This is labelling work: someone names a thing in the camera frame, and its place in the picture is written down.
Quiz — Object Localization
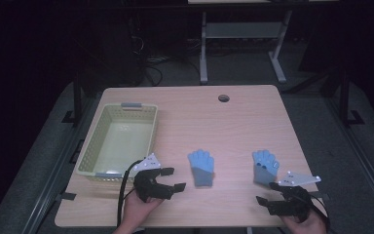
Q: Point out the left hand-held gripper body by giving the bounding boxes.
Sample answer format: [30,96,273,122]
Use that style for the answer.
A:
[132,153,174,203]

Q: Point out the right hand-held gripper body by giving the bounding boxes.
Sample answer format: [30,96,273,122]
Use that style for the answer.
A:
[270,171,321,224]

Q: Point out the blue dotted knit glove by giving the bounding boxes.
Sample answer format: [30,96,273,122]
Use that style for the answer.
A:
[251,149,281,187]

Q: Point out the pale yellow plastic basket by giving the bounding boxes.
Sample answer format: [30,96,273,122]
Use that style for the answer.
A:
[76,102,159,182]

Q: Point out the person's left hand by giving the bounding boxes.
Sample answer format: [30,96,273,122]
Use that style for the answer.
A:
[122,191,166,229]

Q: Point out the person's right hand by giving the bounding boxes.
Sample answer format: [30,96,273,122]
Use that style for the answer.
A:
[280,208,328,234]

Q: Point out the black table edge clip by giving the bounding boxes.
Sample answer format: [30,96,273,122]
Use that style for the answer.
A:
[56,192,78,202]

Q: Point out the black metal stand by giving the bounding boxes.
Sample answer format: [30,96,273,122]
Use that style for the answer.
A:
[61,72,83,126]
[337,69,365,128]

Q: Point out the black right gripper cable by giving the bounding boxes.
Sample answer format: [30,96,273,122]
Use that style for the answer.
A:
[306,191,333,234]

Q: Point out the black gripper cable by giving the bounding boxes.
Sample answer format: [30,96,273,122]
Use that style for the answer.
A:
[306,191,333,234]
[116,159,144,227]

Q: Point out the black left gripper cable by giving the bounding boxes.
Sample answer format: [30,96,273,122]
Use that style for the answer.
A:
[116,159,144,227]

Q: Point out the metal floor rail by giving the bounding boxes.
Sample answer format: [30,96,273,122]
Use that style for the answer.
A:
[20,97,94,234]
[324,96,374,225]

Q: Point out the black floor cables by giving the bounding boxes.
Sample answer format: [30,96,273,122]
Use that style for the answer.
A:
[128,16,165,87]

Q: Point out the white metal desk frame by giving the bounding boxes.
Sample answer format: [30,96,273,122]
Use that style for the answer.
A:
[188,0,340,85]

